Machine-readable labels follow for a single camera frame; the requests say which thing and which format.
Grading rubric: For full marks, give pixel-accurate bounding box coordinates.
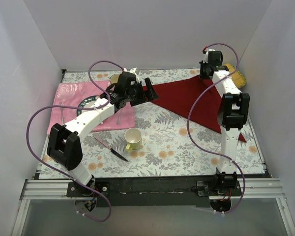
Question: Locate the dark red cloth napkin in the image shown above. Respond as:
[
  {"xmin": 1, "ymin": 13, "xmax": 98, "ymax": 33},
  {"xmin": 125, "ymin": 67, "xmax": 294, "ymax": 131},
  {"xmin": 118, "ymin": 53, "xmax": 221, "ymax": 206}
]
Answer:
[{"xmin": 140, "ymin": 75, "xmax": 248, "ymax": 143}]

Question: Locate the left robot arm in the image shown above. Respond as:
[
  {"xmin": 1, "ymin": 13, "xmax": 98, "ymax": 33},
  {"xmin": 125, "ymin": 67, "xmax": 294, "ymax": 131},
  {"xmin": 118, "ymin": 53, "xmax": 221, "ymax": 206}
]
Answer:
[{"xmin": 47, "ymin": 71, "xmax": 159, "ymax": 197}]

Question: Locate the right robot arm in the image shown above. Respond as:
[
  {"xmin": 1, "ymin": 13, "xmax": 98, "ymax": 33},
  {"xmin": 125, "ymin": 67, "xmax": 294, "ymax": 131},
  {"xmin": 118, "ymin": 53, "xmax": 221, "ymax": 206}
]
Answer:
[{"xmin": 200, "ymin": 48, "xmax": 250, "ymax": 196}]

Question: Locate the silver spoon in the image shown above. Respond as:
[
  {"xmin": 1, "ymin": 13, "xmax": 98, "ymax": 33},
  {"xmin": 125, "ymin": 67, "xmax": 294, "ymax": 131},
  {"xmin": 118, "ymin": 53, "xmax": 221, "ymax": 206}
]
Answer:
[{"xmin": 117, "ymin": 110, "xmax": 122, "ymax": 125}]

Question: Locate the yellow bamboo tray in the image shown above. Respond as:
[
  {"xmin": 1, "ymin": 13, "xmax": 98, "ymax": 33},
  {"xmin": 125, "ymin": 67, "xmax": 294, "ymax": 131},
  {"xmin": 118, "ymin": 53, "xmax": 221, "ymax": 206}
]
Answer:
[{"xmin": 223, "ymin": 63, "xmax": 246, "ymax": 89}]

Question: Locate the yellow mug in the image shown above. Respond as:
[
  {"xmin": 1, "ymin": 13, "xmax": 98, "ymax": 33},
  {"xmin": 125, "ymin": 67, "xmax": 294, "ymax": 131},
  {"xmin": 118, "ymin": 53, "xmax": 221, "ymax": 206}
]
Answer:
[{"xmin": 124, "ymin": 128, "xmax": 142, "ymax": 152}]

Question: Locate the white plate blue rim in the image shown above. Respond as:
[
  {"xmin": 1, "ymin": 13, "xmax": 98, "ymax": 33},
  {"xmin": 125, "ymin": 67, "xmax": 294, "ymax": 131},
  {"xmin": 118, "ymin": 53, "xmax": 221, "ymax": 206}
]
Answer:
[{"xmin": 76, "ymin": 95, "xmax": 99, "ymax": 116}]

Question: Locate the floral tablecloth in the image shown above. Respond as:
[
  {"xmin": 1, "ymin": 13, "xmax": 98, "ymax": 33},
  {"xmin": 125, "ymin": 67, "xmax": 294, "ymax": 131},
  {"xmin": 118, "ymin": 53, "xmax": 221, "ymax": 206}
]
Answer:
[{"xmin": 39, "ymin": 67, "xmax": 267, "ymax": 178}]

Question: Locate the black blade knife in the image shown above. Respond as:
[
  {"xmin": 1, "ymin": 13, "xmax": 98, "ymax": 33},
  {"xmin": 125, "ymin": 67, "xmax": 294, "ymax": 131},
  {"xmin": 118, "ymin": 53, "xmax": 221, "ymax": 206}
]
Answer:
[{"xmin": 94, "ymin": 135, "xmax": 128, "ymax": 162}]

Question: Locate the pink placemat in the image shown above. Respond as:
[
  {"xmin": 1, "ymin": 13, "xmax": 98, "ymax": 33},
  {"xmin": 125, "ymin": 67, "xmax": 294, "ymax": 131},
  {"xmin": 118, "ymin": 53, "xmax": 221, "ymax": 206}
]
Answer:
[{"xmin": 47, "ymin": 82, "xmax": 135, "ymax": 134}]

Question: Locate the silver fork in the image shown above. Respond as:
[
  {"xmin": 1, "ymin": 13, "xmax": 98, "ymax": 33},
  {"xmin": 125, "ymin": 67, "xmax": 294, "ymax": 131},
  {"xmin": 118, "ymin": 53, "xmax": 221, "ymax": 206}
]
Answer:
[{"xmin": 59, "ymin": 102, "xmax": 65, "ymax": 125}]

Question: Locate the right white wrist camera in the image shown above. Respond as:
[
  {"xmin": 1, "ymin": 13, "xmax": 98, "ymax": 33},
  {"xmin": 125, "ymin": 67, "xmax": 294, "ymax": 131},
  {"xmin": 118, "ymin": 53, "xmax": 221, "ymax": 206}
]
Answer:
[{"xmin": 202, "ymin": 46, "xmax": 215, "ymax": 63}]

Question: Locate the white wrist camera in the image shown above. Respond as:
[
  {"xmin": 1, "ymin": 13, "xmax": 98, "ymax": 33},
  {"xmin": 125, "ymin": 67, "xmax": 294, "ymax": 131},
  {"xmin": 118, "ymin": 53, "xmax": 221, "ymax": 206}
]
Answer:
[
  {"xmin": 202, "ymin": 46, "xmax": 215, "ymax": 63},
  {"xmin": 123, "ymin": 67, "xmax": 141, "ymax": 83}
]

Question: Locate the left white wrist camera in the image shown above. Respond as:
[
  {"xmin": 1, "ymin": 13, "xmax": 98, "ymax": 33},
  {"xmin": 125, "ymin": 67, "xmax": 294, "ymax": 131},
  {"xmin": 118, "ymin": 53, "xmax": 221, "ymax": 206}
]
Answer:
[{"xmin": 123, "ymin": 67, "xmax": 141, "ymax": 83}]

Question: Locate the white mug black handle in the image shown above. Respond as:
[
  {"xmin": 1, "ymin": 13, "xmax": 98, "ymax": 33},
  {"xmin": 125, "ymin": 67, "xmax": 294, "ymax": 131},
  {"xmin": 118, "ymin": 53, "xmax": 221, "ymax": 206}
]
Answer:
[{"xmin": 110, "ymin": 74, "xmax": 120, "ymax": 84}]

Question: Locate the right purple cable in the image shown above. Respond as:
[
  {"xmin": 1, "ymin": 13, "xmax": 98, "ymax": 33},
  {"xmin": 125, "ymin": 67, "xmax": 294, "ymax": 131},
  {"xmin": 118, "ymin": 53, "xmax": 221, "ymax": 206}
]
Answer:
[{"xmin": 187, "ymin": 43, "xmax": 247, "ymax": 214}]

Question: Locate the purple cable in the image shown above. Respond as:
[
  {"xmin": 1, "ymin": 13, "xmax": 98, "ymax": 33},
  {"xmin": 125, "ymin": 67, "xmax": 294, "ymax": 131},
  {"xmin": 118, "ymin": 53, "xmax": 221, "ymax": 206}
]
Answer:
[
  {"xmin": 26, "ymin": 60, "xmax": 127, "ymax": 222},
  {"xmin": 187, "ymin": 43, "xmax": 247, "ymax": 214}
]

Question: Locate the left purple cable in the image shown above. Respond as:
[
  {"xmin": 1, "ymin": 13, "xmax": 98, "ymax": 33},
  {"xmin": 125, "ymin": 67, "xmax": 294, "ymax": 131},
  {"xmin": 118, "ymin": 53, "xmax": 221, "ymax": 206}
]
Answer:
[{"xmin": 26, "ymin": 60, "xmax": 127, "ymax": 222}]

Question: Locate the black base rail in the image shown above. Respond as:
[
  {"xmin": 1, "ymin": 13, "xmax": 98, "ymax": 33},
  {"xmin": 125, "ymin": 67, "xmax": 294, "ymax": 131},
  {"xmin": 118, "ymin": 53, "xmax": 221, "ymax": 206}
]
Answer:
[{"xmin": 66, "ymin": 173, "xmax": 244, "ymax": 207}]

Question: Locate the aluminium frame rail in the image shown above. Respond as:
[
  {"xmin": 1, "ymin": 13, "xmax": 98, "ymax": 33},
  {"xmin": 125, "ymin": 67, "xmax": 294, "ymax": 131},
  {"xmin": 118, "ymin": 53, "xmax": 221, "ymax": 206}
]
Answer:
[{"xmin": 19, "ymin": 178, "xmax": 295, "ymax": 236}]

